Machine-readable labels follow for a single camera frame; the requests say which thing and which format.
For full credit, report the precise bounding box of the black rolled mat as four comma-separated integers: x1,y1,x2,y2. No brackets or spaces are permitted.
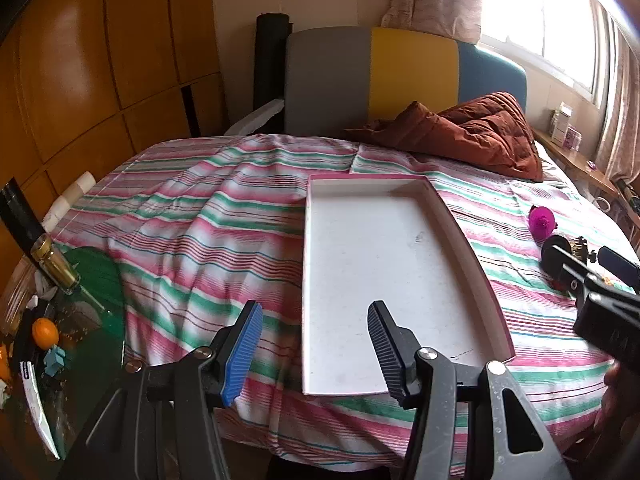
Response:
254,11,292,133

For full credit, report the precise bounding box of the white shallow box pink rim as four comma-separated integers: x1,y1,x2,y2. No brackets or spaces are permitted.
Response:
300,173,516,397

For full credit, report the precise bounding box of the brown quilted blanket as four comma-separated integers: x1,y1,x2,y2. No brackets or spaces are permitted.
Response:
345,91,546,183

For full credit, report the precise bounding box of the wooden wardrobe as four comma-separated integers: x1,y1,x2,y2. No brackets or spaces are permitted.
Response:
0,0,226,281

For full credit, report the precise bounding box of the person's right hand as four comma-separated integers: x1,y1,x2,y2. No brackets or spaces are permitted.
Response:
597,360,640,436

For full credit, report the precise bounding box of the glass bottle gold collar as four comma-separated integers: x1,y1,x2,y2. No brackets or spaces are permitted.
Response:
0,177,83,296

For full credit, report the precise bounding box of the bright window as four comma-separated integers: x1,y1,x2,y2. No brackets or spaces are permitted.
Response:
480,0,621,106

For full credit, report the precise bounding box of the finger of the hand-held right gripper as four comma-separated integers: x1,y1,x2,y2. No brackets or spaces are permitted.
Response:
551,245,601,311
598,246,640,291

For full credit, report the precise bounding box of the teal toy block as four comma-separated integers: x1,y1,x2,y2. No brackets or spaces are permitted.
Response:
44,346,67,376

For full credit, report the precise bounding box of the beige patterned curtain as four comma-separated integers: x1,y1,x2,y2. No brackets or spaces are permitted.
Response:
381,0,488,43
595,25,640,181

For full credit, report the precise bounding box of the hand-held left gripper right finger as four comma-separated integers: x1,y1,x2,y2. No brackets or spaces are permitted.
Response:
366,300,573,480

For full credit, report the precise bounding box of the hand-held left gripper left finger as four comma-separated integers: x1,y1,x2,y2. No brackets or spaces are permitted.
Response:
55,300,264,480

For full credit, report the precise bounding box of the grey yellow blue headboard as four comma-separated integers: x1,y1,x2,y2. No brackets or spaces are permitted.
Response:
284,26,528,136

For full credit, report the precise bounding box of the magenta plastic toy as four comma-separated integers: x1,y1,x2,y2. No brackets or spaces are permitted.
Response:
529,205,557,238

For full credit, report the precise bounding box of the green glass table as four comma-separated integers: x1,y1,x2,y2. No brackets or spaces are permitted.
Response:
0,246,126,461

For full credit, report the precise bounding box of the wooden bedside ledge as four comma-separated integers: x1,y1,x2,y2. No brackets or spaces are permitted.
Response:
532,127,640,241

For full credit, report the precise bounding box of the striped pink green bedsheet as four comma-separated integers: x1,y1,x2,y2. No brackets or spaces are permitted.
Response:
45,132,640,476

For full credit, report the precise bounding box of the brown figurine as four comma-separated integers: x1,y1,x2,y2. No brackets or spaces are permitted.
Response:
570,237,598,263

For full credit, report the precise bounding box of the small white box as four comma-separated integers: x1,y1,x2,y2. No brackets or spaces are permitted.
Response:
550,102,575,137

